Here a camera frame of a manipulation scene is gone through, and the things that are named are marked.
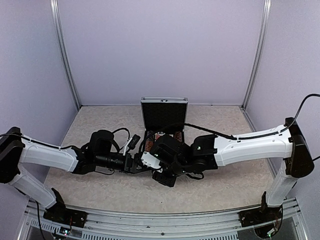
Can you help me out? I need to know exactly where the right poker chip row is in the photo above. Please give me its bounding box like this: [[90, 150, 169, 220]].
[[174, 131, 184, 142]]

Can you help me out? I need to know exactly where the left poker chip row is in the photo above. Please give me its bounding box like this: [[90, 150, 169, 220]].
[[144, 130, 155, 152]]

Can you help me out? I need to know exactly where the poker chip row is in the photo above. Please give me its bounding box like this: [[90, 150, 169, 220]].
[[174, 131, 184, 142], [144, 130, 155, 152]]

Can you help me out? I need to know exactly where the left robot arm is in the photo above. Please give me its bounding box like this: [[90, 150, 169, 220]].
[[0, 127, 150, 223]]

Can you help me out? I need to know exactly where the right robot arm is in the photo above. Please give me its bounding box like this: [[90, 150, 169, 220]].
[[150, 116, 315, 222]]

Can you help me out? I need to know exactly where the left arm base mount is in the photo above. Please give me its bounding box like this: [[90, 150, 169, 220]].
[[43, 188, 88, 228]]

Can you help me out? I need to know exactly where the left aluminium frame post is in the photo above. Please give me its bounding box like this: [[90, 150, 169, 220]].
[[50, 0, 82, 111]]

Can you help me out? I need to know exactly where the aluminium poker case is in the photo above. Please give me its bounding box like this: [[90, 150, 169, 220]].
[[139, 96, 189, 152]]

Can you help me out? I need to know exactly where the red playing card deck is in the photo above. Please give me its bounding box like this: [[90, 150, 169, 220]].
[[154, 132, 166, 141]]

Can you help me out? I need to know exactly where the aluminium frame post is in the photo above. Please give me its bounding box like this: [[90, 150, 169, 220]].
[[241, 0, 272, 112], [50, 0, 82, 111]]

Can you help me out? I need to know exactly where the front aluminium rail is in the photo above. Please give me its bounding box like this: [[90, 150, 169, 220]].
[[24, 197, 301, 240]]

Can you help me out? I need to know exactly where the right aluminium frame post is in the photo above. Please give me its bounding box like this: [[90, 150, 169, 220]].
[[241, 0, 272, 112]]

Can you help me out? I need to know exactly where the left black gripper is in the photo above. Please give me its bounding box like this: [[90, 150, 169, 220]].
[[95, 152, 153, 174]]

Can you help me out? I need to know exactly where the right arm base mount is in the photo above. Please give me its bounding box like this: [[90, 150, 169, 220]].
[[238, 191, 283, 228]]

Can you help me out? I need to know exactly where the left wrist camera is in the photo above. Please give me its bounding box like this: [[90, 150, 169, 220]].
[[86, 127, 141, 159]]

